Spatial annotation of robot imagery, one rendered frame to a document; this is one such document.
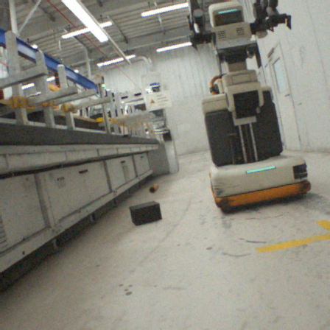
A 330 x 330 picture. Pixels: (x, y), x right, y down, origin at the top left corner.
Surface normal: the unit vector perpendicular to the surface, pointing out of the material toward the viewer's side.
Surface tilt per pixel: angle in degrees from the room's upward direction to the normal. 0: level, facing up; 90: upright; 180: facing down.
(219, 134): 90
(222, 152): 90
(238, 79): 98
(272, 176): 90
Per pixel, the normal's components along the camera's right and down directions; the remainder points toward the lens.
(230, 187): -0.11, 0.07
